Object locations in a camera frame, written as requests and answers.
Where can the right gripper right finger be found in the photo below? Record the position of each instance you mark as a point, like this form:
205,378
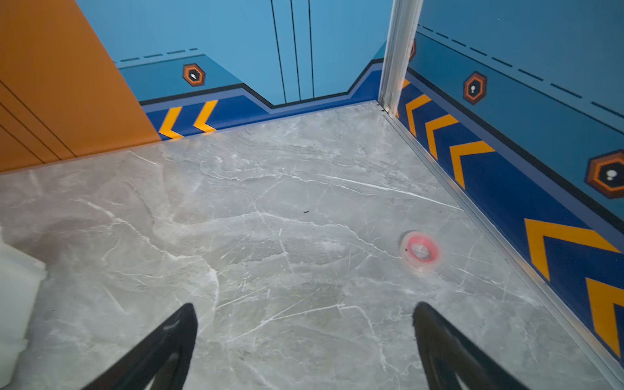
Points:
451,360

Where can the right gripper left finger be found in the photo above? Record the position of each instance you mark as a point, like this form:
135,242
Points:
159,361

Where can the white rectangular plastic bin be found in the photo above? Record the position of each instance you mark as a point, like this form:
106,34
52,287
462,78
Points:
21,277

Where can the pink ring light spot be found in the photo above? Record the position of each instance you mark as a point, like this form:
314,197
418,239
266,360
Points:
420,251

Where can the right aluminium corner post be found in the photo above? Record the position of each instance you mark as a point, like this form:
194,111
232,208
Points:
402,29

